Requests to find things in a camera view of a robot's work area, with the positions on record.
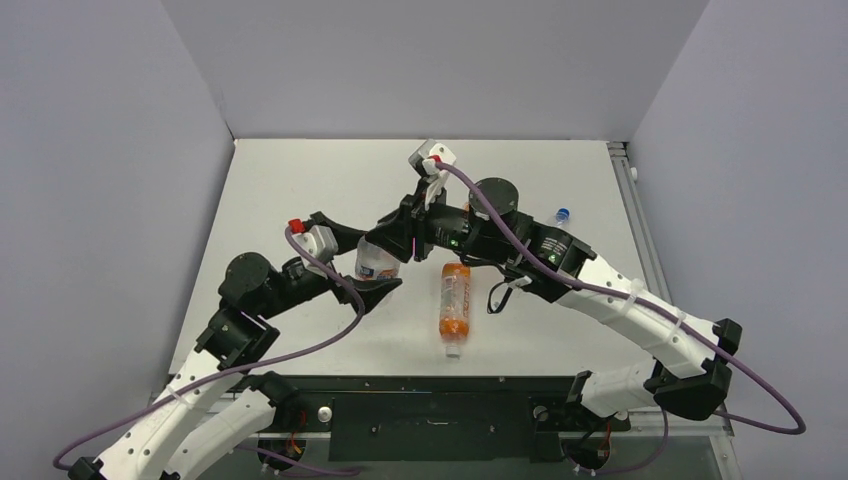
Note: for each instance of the clear water bottle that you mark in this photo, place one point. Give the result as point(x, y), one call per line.
point(374, 265)

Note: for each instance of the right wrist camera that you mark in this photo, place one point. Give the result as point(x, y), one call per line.
point(426, 160)

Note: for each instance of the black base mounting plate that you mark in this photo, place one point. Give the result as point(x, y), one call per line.
point(419, 418)

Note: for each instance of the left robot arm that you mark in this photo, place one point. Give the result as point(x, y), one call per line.
point(225, 392)

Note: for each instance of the aluminium frame rail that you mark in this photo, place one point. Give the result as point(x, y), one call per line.
point(626, 176)

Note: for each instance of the slim orange drink bottle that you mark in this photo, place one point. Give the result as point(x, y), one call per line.
point(454, 315)

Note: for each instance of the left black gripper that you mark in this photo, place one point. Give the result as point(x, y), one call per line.
point(346, 238)

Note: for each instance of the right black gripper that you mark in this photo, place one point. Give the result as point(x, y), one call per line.
point(419, 228)

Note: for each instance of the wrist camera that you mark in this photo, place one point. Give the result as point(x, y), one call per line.
point(315, 244)
point(426, 160)

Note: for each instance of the blue cap pepsi bottle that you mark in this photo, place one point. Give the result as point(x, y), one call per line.
point(559, 219)

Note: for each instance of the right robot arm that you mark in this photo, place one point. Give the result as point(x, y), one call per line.
point(684, 375)

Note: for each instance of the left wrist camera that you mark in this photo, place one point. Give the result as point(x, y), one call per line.
point(315, 244)

